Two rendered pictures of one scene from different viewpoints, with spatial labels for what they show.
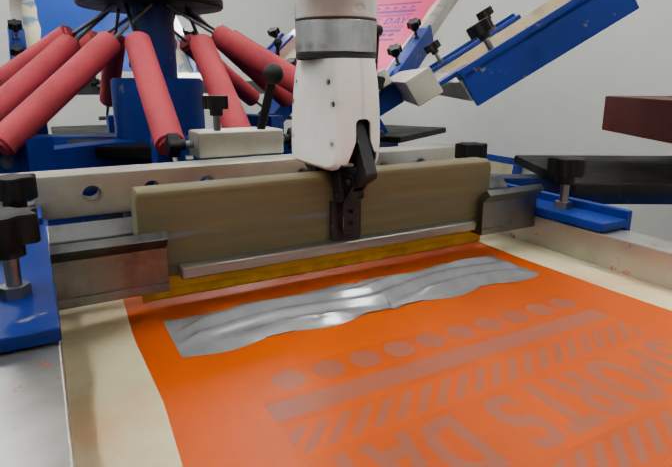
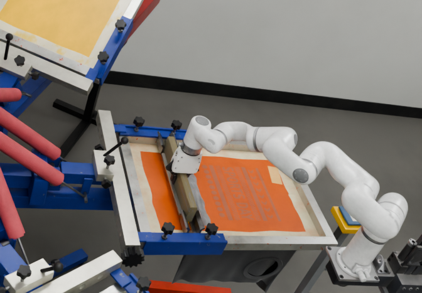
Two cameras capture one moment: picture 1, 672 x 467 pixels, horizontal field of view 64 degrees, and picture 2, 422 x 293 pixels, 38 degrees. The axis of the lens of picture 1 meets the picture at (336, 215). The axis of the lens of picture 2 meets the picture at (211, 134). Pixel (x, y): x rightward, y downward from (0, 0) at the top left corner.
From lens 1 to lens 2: 229 cm
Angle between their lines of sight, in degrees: 83
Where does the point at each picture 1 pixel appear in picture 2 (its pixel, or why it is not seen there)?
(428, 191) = not seen: hidden behind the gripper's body
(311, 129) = (188, 167)
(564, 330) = (215, 174)
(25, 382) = (233, 239)
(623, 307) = (209, 160)
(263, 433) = (235, 222)
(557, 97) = not seen: outside the picture
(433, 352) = (218, 194)
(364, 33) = not seen: hidden behind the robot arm
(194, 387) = (221, 226)
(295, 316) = (200, 205)
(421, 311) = (201, 187)
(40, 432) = (245, 238)
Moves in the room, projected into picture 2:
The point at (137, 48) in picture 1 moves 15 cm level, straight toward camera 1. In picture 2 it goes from (10, 142) to (59, 151)
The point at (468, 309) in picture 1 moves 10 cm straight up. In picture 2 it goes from (203, 181) to (211, 162)
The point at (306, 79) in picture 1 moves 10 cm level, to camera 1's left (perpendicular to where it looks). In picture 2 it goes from (189, 157) to (182, 174)
